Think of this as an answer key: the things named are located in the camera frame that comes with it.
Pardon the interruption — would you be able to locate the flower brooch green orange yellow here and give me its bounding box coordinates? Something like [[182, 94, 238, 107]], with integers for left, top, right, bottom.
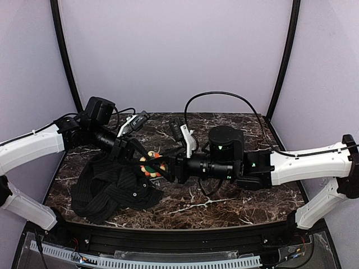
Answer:
[[140, 151, 166, 178]]

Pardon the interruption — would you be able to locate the black pinstriped shirt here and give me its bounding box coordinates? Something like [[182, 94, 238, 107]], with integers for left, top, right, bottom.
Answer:
[[70, 153, 164, 224]]

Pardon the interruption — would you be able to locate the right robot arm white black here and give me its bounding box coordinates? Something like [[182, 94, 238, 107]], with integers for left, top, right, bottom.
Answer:
[[140, 125, 358, 230]]

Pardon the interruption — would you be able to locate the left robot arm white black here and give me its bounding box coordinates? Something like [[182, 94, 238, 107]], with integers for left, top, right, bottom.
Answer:
[[1, 97, 163, 231]]

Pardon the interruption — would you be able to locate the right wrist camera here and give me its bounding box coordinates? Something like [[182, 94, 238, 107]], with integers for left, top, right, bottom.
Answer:
[[169, 117, 197, 158]]

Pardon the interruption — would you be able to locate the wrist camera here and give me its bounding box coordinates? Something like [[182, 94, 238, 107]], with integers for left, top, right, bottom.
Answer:
[[117, 110, 150, 138], [169, 117, 197, 158]]

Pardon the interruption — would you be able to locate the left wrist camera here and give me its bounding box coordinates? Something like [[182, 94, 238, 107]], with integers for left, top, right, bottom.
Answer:
[[117, 110, 150, 138]]

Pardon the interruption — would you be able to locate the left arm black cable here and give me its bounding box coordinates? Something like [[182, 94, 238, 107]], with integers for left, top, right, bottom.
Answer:
[[27, 108, 141, 135]]

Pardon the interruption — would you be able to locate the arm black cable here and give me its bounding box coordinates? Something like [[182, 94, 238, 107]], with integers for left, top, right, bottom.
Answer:
[[183, 91, 359, 157], [27, 108, 141, 135]]

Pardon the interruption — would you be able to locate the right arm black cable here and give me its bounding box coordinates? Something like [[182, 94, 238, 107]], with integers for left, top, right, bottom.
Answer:
[[183, 91, 359, 157]]

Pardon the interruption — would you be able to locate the white slotted cable duct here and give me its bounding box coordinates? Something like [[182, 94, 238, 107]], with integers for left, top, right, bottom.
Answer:
[[42, 243, 263, 268]]

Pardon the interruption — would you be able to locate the left black frame post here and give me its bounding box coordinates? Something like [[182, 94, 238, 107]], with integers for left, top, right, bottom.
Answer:
[[49, 0, 83, 112]]

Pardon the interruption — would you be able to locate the black frame post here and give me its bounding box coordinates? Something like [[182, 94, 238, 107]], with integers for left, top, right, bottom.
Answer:
[[266, 0, 301, 122], [49, 0, 83, 112]]

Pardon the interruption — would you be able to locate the right black frame post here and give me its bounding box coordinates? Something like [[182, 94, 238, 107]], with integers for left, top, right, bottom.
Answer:
[[266, 0, 301, 122]]

